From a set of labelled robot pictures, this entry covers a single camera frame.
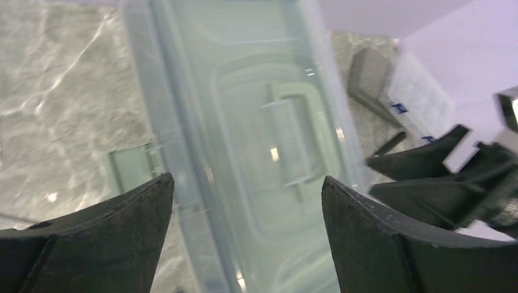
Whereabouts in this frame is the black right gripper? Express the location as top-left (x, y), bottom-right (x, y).
top-left (366, 125), bottom-right (517, 239)

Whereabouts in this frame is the green toolbox with clear lid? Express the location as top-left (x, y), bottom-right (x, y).
top-left (120, 1), bottom-right (369, 292)

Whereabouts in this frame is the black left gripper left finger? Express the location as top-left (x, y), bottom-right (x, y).
top-left (1, 173), bottom-right (175, 292)

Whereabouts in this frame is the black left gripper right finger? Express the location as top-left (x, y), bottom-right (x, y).
top-left (321, 176), bottom-right (517, 292)

